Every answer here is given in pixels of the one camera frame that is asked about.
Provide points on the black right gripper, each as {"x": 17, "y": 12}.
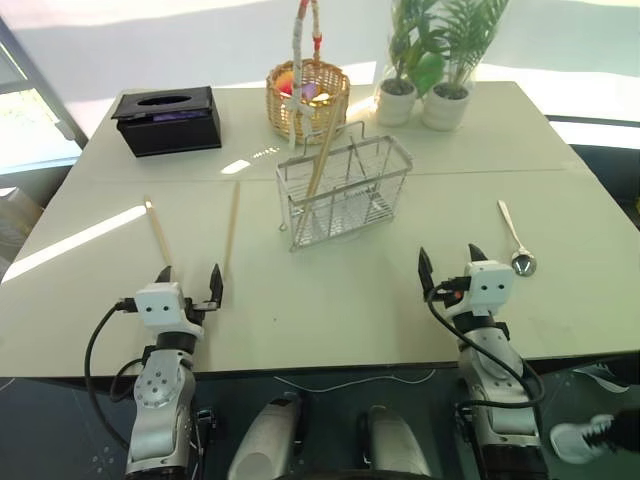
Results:
{"x": 452, "y": 292}

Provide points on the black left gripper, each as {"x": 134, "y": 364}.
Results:
{"x": 201, "y": 305}

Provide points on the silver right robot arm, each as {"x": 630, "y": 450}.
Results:
{"x": 492, "y": 350}

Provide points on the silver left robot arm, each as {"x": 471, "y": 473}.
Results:
{"x": 159, "y": 387}

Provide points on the wooden chopstick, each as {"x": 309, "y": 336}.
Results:
{"x": 160, "y": 235}
{"x": 231, "y": 230}
{"x": 324, "y": 150}

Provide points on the silver metal spoon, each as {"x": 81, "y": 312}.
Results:
{"x": 511, "y": 230}

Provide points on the green plant in white pot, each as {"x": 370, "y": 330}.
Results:
{"x": 397, "y": 102}
{"x": 446, "y": 107}

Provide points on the black tissue box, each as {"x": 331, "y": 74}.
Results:
{"x": 170, "y": 125}

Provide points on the silver left robot leg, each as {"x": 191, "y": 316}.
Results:
{"x": 262, "y": 440}

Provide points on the silver robot leg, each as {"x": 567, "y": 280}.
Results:
{"x": 392, "y": 442}
{"x": 262, "y": 440}

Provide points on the silver right robot leg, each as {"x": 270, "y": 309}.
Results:
{"x": 392, "y": 442}

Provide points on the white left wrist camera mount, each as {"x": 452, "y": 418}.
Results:
{"x": 159, "y": 302}

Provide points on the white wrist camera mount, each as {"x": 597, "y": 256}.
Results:
{"x": 159, "y": 302}
{"x": 492, "y": 285}

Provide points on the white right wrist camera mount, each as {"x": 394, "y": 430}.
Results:
{"x": 492, "y": 285}

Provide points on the dark window frame post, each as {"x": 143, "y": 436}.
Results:
{"x": 45, "y": 85}

